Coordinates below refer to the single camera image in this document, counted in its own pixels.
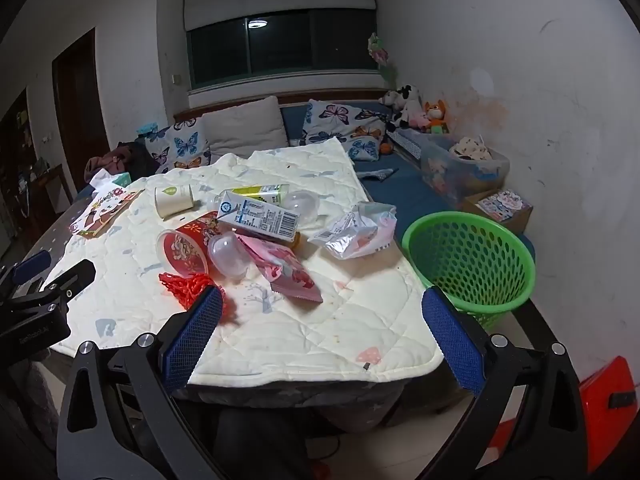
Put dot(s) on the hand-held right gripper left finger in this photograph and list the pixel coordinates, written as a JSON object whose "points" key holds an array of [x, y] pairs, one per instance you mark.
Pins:
{"points": [[192, 340]]}

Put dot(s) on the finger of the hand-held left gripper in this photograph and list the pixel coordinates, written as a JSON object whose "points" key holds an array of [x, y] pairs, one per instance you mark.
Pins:
{"points": [[32, 266], [75, 275]]}

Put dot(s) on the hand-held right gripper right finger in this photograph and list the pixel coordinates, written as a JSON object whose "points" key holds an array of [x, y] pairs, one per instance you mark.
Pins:
{"points": [[452, 340]]}

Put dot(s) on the red mesh net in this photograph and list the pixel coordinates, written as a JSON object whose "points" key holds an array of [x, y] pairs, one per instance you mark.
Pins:
{"points": [[187, 287]]}

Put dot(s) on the green perforated plastic basket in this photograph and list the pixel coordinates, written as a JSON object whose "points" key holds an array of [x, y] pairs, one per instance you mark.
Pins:
{"points": [[475, 260]]}

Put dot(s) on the red printed cup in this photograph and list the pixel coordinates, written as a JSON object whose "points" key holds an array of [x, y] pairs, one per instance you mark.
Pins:
{"points": [[182, 252]]}

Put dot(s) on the pink snack packet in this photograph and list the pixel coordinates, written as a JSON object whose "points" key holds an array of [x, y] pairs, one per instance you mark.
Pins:
{"points": [[285, 270]]}

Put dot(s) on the white paper cup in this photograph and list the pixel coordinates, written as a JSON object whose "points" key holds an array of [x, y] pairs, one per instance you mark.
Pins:
{"points": [[172, 200]]}

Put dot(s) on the white blue milk carton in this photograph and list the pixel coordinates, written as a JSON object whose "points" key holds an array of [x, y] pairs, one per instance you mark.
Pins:
{"points": [[260, 217]]}

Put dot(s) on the white foil packet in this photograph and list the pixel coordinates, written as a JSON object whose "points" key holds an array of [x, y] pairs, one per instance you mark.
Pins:
{"points": [[350, 235]]}

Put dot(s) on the yellow label plastic bottle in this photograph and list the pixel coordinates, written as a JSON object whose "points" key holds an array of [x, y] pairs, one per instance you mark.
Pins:
{"points": [[260, 191]]}

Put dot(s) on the cartoon print booklet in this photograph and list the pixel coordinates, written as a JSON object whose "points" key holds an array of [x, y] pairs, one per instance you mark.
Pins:
{"points": [[102, 210]]}

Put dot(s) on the green tissue pack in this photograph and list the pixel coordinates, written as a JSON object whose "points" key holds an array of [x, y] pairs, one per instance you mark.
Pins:
{"points": [[117, 179]]}

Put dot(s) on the brown cardboard box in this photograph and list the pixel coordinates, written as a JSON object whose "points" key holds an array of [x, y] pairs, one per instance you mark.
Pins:
{"points": [[500, 225]]}

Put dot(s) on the dark clothes pile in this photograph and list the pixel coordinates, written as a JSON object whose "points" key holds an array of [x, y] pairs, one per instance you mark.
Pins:
{"points": [[130, 160]]}

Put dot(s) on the white quilted mat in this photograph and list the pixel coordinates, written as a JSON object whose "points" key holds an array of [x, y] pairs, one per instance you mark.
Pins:
{"points": [[325, 320]]}

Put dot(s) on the cartoon picture book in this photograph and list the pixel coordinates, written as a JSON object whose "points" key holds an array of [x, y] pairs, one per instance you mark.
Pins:
{"points": [[502, 204]]}

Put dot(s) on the blue mattress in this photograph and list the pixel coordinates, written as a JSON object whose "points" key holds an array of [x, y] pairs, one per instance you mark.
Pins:
{"points": [[400, 192]]}

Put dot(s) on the red plastic box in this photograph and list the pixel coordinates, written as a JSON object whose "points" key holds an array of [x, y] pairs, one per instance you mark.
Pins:
{"points": [[605, 390]]}

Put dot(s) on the brown wooden door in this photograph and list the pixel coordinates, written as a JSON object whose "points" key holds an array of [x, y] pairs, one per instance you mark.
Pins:
{"points": [[75, 110]]}

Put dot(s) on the clear plastic storage box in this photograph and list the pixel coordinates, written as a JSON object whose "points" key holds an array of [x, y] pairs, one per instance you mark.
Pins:
{"points": [[450, 170]]}

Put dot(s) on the small butterfly print pillow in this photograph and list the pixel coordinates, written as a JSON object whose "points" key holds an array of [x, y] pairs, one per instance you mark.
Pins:
{"points": [[185, 145]]}

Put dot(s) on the blue patterned cloth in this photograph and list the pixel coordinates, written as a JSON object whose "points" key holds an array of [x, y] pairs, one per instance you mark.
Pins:
{"points": [[377, 173]]}

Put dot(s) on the spotted cream cloth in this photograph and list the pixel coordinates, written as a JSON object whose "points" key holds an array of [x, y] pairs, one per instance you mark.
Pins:
{"points": [[470, 149]]}

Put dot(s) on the blue patterned box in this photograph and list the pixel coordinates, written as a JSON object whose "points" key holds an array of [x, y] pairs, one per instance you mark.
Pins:
{"points": [[407, 144]]}

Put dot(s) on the orange ball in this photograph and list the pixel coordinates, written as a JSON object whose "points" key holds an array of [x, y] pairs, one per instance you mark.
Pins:
{"points": [[386, 148]]}

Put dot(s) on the beige pillow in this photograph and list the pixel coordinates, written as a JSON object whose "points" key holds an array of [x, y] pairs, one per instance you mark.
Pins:
{"points": [[245, 127]]}

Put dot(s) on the pink plush toy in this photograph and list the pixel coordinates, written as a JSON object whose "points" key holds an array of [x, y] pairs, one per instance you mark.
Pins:
{"points": [[419, 121]]}

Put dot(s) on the orange plush fox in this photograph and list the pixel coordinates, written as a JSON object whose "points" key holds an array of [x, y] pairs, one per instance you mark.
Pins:
{"points": [[436, 112]]}

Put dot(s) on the black white plush cow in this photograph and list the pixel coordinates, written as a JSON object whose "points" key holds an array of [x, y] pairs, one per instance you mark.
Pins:
{"points": [[405, 102]]}

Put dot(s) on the large butterfly print pillow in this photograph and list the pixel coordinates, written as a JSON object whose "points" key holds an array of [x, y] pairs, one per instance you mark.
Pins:
{"points": [[335, 120]]}

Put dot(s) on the hanging flower decoration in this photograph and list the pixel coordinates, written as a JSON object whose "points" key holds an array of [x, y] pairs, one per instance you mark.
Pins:
{"points": [[380, 55]]}

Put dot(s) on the dark glass window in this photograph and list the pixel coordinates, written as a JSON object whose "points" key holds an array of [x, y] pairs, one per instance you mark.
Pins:
{"points": [[280, 45]]}

